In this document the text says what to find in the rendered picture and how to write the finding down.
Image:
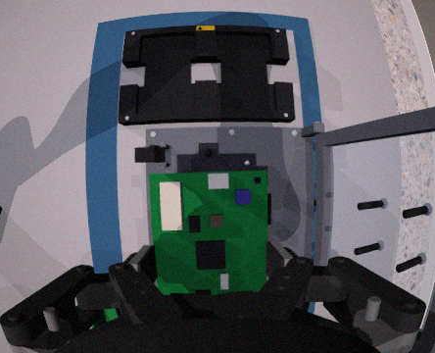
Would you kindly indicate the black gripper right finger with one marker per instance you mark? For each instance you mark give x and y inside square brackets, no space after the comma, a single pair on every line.
[379,311]

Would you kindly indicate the green circuit board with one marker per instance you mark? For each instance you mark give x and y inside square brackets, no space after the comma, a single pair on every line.
[209,231]

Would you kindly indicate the green open bin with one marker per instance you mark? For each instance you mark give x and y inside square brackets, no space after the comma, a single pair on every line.
[107,315]

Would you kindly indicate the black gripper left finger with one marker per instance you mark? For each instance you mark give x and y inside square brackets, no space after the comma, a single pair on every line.
[48,319]

